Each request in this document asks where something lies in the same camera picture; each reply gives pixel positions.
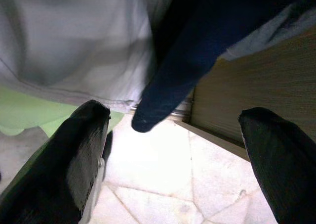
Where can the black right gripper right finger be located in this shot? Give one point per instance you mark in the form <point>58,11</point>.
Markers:
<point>286,172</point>

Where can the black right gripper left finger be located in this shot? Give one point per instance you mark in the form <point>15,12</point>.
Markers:
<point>49,179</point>

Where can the light green cloth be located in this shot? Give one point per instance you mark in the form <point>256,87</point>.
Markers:
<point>29,110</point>

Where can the grey cloth garment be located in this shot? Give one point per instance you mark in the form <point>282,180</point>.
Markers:
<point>74,48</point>

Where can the dark navy cloth garment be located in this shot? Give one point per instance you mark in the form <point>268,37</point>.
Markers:
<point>187,48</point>

